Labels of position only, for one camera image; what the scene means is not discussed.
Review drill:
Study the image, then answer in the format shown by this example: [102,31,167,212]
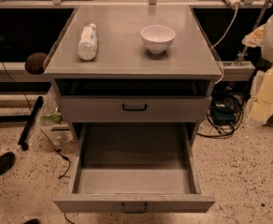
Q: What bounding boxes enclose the black floor cable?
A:
[39,128,72,180]

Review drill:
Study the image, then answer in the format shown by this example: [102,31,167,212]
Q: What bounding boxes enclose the grey drawer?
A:
[53,123,215,214]
[58,96,211,122]

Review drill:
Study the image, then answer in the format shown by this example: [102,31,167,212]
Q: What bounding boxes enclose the white ceramic bowl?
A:
[140,25,176,54]

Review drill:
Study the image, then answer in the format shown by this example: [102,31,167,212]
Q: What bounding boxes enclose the black cable bundle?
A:
[196,91,245,139]

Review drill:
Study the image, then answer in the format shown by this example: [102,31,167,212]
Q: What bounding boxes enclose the blue box on floor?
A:
[210,106,236,125]

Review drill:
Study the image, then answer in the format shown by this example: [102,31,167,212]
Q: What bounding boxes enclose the grey top drawer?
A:
[58,96,211,122]

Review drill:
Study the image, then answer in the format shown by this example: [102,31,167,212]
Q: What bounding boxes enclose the white plastic bottle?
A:
[78,23,98,61]

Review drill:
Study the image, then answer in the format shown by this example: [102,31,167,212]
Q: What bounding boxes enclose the black metal bar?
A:
[18,96,43,150]

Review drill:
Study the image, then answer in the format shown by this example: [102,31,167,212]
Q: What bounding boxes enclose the metal stand pole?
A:
[233,0,273,67]

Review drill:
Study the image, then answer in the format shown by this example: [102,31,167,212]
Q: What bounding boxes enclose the grey drawer cabinet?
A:
[46,3,221,138]

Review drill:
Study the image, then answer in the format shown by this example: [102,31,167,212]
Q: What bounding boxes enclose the brown round ball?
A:
[24,52,47,75]

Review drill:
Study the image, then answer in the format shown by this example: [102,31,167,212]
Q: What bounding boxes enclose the white power cable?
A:
[209,4,239,86]

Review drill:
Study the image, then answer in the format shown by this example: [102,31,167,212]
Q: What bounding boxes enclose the clear plastic bag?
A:
[36,88,74,145]

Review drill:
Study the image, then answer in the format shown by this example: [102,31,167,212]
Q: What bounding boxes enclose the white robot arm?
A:
[242,14,273,128]

